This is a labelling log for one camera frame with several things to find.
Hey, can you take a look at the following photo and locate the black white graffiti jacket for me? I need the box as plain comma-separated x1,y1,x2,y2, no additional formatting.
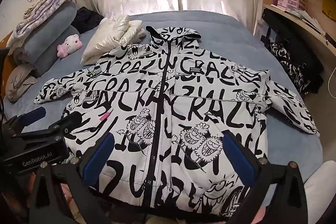
34,27,319,220

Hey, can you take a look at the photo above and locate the grey beige cloth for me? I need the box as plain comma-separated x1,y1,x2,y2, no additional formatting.
5,64,38,102

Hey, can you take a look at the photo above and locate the pink white cat plush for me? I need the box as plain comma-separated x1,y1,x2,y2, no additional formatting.
57,34,83,59

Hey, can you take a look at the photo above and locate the cream shiny puffer jacket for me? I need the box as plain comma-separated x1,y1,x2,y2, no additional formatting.
80,15,146,65

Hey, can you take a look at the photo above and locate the black fluffy garment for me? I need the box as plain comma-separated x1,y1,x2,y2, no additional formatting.
71,6,104,34

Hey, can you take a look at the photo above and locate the black white patterned hanging garment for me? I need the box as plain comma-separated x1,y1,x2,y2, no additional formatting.
265,42,323,95

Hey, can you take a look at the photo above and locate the purple floral folded blanket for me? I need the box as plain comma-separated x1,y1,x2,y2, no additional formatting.
6,0,70,55

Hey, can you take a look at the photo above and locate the beige folded sheet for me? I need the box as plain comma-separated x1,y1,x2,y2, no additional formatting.
23,0,46,19

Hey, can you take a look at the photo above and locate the white cardboard box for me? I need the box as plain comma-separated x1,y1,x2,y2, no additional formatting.
255,19,271,43

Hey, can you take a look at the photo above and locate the pink drawer organizer box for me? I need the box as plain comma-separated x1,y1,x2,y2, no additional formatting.
277,0,306,11

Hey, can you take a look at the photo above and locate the white cable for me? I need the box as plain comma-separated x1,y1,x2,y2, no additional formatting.
327,74,336,100

